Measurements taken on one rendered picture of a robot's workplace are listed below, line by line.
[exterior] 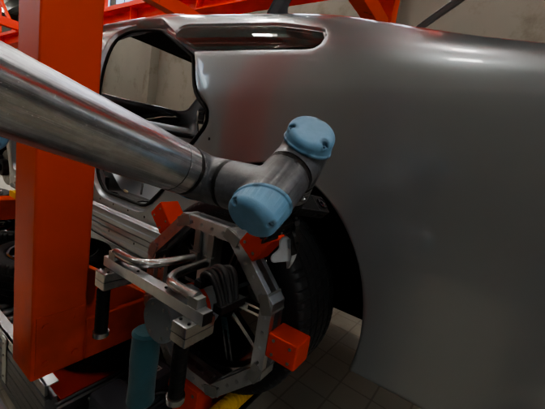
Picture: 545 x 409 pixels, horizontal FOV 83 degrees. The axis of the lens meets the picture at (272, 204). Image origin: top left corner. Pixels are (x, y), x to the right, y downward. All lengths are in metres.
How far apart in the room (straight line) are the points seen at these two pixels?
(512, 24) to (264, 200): 5.70
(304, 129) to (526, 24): 5.57
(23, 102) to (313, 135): 0.32
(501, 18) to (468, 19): 0.42
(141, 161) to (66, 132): 0.08
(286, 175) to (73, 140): 0.24
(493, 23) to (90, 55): 5.51
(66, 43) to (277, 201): 0.86
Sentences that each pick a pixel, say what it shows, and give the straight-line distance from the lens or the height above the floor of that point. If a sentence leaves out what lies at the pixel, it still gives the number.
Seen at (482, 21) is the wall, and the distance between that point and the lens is 6.03.
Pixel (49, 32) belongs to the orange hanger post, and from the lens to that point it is 1.11.
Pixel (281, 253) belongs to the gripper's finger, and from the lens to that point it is 0.66.
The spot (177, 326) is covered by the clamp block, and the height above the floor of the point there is 0.94.
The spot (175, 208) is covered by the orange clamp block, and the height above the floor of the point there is 1.11.
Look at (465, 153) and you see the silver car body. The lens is 0.87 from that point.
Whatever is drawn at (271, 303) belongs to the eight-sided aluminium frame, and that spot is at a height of 0.97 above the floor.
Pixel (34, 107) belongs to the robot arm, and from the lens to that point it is 0.33.
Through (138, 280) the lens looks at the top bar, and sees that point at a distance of 0.90.
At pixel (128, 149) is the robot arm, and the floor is 1.33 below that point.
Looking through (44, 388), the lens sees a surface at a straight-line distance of 1.55.
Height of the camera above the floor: 1.35
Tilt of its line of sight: 9 degrees down
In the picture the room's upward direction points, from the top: 9 degrees clockwise
